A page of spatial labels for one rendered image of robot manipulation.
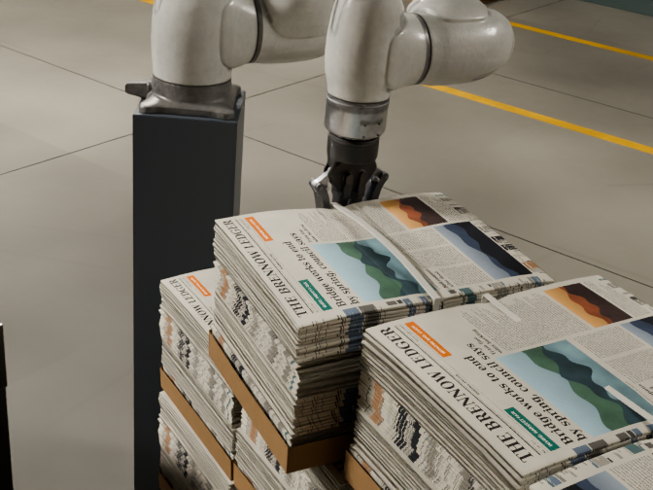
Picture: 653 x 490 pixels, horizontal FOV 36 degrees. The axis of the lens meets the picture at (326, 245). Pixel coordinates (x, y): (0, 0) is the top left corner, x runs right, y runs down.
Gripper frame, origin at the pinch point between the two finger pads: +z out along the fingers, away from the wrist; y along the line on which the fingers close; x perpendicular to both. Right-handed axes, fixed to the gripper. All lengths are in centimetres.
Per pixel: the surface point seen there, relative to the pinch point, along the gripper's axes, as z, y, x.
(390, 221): -10.1, 1.1, -9.6
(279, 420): 6.8, -23.8, -24.4
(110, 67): 97, 104, 386
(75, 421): 96, -12, 98
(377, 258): -10.0, -6.8, -18.2
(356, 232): -9.9, -5.3, -10.6
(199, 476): 42.2, -19.1, 7.3
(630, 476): -10, -9, -65
